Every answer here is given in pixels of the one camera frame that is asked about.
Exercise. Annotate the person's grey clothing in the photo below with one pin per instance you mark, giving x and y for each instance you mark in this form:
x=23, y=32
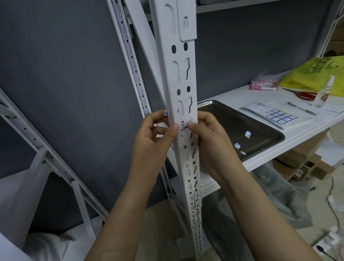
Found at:
x=276, y=193

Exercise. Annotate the red scissors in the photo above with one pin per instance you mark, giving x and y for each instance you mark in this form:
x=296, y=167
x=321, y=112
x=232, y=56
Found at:
x=307, y=95

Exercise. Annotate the person's right hand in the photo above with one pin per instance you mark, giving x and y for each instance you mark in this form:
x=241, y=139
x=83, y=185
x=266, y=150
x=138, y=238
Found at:
x=217, y=156

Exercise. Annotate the yellow-green plastic bag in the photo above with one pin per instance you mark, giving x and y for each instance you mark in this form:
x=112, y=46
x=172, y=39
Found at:
x=309, y=76

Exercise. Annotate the white paper pad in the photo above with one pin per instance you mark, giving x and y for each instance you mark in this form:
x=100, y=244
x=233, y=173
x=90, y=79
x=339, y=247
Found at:
x=285, y=106

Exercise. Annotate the white torn paper strip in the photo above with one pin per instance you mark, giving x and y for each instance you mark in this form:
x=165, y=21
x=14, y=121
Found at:
x=336, y=203

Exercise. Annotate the white metal shelving rack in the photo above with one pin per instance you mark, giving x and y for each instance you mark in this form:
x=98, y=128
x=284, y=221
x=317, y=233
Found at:
x=231, y=95

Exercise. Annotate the white perforated shelf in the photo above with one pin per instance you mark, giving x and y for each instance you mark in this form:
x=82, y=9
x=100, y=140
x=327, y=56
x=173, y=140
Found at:
x=168, y=86

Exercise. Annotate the steel tray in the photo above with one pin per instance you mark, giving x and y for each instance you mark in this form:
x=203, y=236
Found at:
x=236, y=118

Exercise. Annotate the white power strip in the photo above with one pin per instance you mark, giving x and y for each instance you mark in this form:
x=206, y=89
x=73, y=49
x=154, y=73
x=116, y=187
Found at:
x=332, y=238

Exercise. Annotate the person's left hand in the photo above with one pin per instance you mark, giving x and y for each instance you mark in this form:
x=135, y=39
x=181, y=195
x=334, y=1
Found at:
x=150, y=156

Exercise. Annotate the white-grey cloth bundle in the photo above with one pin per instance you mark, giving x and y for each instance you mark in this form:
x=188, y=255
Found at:
x=48, y=246

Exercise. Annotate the cardboard box with dark print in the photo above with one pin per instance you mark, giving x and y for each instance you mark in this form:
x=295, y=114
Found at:
x=337, y=47

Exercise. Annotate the blue-bordered white label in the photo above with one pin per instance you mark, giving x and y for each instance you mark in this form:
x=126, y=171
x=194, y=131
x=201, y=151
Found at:
x=248, y=134
x=185, y=124

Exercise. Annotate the pink packet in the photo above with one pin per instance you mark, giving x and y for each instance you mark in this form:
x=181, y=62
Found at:
x=264, y=86

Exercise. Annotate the sheet of blue-bordered labels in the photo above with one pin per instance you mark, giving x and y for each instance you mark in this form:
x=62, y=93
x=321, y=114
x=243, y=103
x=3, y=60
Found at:
x=254, y=107

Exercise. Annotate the white paper sheet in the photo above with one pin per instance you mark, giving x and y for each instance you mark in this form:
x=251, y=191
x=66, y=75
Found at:
x=333, y=153

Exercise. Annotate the person's right forearm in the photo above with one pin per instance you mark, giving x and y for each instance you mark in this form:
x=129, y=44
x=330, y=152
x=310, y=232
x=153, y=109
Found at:
x=268, y=223

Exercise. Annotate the clear spray bottle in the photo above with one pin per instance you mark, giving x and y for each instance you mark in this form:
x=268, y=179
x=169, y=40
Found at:
x=322, y=95

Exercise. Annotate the grey pen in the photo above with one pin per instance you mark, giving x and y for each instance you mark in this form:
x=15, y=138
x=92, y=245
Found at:
x=301, y=107

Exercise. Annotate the person's left forearm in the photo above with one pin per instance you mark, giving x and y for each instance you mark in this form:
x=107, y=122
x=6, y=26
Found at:
x=118, y=226

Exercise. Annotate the brown cardboard box piece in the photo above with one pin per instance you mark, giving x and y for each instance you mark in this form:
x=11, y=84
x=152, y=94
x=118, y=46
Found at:
x=295, y=158

